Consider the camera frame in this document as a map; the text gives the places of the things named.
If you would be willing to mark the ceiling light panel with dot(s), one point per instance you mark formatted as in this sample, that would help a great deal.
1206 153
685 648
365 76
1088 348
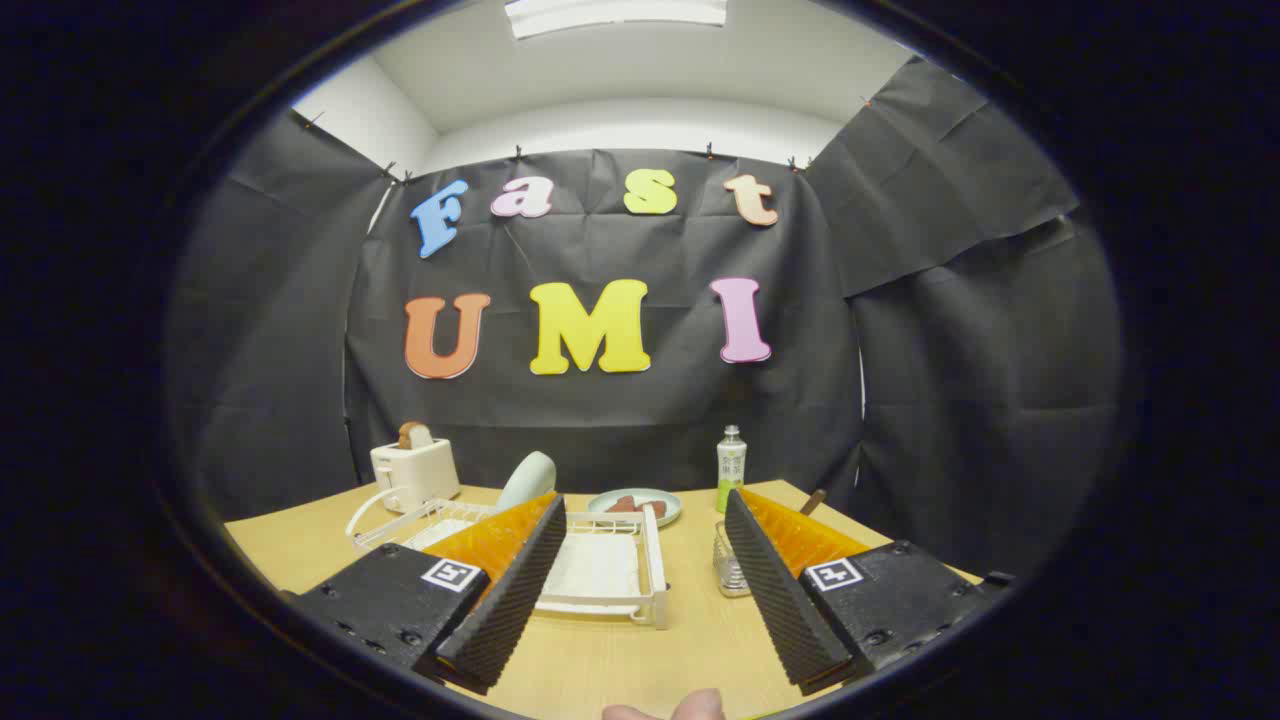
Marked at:
615 12

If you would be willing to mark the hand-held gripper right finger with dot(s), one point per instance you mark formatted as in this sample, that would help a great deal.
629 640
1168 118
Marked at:
785 600

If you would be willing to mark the brown fried meat piece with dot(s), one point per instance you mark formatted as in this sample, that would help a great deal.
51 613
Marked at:
654 509
622 504

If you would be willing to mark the toast bread slice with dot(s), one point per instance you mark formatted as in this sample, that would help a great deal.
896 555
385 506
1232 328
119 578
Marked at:
415 436

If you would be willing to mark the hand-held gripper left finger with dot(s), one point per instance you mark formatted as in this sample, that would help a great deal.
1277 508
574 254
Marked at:
510 600

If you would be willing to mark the light green plate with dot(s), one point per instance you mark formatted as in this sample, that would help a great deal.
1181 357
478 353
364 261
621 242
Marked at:
525 480
674 508

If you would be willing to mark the green tea bottle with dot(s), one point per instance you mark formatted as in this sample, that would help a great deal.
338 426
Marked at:
731 470

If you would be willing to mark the white toaster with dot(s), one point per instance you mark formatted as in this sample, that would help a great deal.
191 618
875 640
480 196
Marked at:
415 470

